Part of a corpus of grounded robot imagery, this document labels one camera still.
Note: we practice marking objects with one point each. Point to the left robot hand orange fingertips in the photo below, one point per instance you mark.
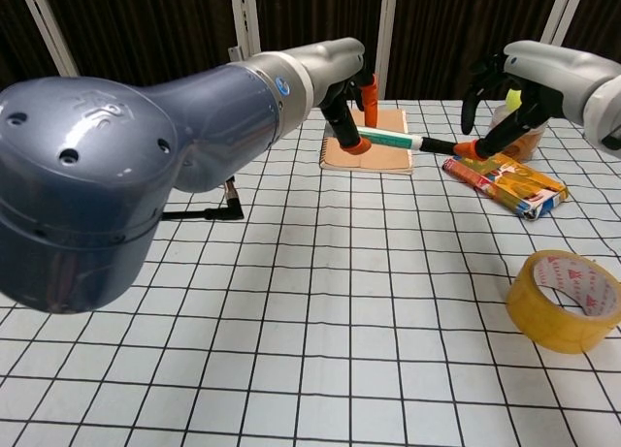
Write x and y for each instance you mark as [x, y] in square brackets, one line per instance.
[335, 69]

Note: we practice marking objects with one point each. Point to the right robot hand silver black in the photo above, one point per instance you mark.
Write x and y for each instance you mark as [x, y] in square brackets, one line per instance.
[558, 78]

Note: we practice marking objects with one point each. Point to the green white marker body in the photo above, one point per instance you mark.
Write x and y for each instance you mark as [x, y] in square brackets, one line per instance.
[393, 137]

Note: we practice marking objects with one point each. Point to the black marker cap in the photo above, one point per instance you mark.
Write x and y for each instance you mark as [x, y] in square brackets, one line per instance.
[439, 146]

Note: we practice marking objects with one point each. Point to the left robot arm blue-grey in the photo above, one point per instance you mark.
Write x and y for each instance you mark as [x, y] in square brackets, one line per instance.
[121, 175]

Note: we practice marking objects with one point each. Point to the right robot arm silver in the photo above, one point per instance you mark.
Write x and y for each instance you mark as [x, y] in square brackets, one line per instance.
[606, 112]

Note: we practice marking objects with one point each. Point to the yellow tennis ball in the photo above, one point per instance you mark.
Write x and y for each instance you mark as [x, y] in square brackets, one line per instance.
[513, 99]

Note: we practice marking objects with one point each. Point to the clear jar amber contents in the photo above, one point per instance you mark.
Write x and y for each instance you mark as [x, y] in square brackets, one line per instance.
[531, 144]

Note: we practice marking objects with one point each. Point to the brown spiral notebook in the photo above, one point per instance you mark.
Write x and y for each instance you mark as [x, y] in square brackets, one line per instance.
[383, 158]

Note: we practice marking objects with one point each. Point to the colourful orange snack box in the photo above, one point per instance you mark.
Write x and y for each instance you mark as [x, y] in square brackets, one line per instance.
[514, 185]

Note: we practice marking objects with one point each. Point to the dark pleated curtain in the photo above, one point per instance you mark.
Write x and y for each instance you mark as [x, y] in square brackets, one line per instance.
[170, 20]

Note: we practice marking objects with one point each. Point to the yellow packing tape roll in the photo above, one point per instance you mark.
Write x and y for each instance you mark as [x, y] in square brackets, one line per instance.
[538, 316]

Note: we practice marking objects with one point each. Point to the white black checkered tablecloth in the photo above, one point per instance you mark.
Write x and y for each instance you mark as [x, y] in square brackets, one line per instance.
[339, 345]

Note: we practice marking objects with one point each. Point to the white metal frame post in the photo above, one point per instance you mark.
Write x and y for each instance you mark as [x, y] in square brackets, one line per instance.
[558, 15]
[387, 40]
[48, 30]
[247, 15]

